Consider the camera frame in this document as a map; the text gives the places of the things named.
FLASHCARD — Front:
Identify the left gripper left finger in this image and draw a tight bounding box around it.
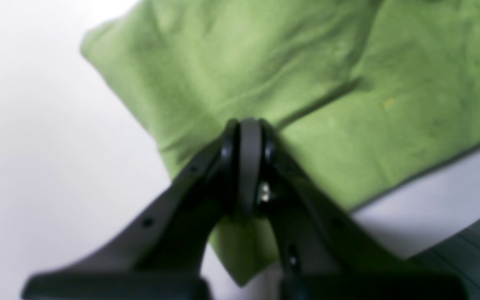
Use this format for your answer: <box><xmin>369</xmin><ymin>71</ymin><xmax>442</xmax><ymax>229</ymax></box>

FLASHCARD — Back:
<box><xmin>22</xmin><ymin>119</ymin><xmax>241</xmax><ymax>300</ymax></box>

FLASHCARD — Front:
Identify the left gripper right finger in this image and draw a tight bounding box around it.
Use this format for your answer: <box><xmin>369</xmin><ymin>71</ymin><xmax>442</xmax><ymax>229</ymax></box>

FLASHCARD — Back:
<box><xmin>251</xmin><ymin>119</ymin><xmax>468</xmax><ymax>300</ymax></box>

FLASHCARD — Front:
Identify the green T-shirt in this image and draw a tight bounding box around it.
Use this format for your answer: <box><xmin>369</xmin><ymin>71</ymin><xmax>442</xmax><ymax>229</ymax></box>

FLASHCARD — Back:
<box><xmin>80</xmin><ymin>0</ymin><xmax>480</xmax><ymax>287</ymax></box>

